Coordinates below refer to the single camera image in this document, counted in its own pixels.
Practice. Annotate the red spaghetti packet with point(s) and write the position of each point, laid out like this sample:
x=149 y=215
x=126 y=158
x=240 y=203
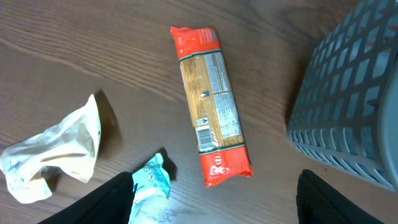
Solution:
x=215 y=118

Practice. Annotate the light teal snack packet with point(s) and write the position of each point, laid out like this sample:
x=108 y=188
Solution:
x=150 y=180

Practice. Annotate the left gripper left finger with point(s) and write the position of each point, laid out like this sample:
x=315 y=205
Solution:
x=109 y=203

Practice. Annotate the grey plastic basket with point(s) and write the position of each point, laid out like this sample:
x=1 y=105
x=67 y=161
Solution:
x=345 y=114

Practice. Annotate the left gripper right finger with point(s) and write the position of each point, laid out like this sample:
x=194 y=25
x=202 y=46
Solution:
x=319 y=202

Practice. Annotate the crumpled beige paper bag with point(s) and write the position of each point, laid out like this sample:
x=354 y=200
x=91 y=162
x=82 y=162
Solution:
x=71 y=145

